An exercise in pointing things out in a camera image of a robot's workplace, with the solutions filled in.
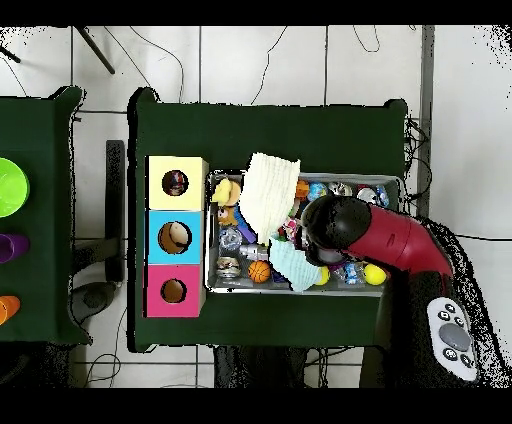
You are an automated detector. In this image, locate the orange cup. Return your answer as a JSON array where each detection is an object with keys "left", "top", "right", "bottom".
[{"left": 0, "top": 295, "right": 22, "bottom": 326}]

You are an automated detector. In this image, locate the black upright panel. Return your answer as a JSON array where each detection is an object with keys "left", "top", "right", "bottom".
[{"left": 104, "top": 139, "right": 126, "bottom": 283}]

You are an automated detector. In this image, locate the globe print ball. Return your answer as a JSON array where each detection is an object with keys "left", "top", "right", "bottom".
[{"left": 306, "top": 182, "right": 328, "bottom": 202}]

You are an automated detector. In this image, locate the cream waffle cloth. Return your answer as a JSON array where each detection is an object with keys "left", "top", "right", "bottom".
[{"left": 239, "top": 152, "right": 301, "bottom": 246}]

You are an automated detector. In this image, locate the grey rounded stand base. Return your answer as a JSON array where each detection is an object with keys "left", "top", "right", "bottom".
[{"left": 69, "top": 281, "right": 118, "bottom": 325}]

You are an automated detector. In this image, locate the black tripod leg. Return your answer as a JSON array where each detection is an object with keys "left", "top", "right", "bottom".
[
  {"left": 73, "top": 25, "right": 116, "bottom": 76},
  {"left": 0, "top": 44, "right": 22, "bottom": 64}
]

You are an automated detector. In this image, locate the lime green bowl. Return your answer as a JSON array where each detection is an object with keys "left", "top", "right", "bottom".
[{"left": 0, "top": 157, "right": 31, "bottom": 219}]

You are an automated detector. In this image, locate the purple cup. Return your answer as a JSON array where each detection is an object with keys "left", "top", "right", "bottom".
[{"left": 0, "top": 233, "right": 31, "bottom": 264}]

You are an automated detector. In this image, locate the thin black floor cable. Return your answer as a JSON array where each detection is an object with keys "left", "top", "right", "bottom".
[{"left": 455, "top": 234, "right": 512, "bottom": 243}]

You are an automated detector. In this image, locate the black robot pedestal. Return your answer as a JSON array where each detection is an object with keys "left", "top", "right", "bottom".
[{"left": 213, "top": 345, "right": 309, "bottom": 388}]

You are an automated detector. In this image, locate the wooden box with three holes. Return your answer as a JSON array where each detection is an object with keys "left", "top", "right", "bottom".
[{"left": 142, "top": 154, "right": 210, "bottom": 319}]

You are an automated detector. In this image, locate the orange basketball toy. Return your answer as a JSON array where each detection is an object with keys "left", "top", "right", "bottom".
[{"left": 247, "top": 260, "right": 272, "bottom": 284}]

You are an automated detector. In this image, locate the shallow mesh bin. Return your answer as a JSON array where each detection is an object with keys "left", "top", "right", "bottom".
[{"left": 203, "top": 169, "right": 403, "bottom": 298}]

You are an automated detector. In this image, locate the yellow plush duck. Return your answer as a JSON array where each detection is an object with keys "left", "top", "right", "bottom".
[{"left": 210, "top": 177, "right": 242, "bottom": 208}]

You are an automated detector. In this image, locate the dark green side table cloth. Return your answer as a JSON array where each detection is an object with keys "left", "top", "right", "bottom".
[{"left": 0, "top": 86, "right": 94, "bottom": 346}]

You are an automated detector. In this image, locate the mint waffle cloth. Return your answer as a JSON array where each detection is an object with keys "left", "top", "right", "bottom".
[{"left": 268, "top": 235, "right": 324, "bottom": 292}]

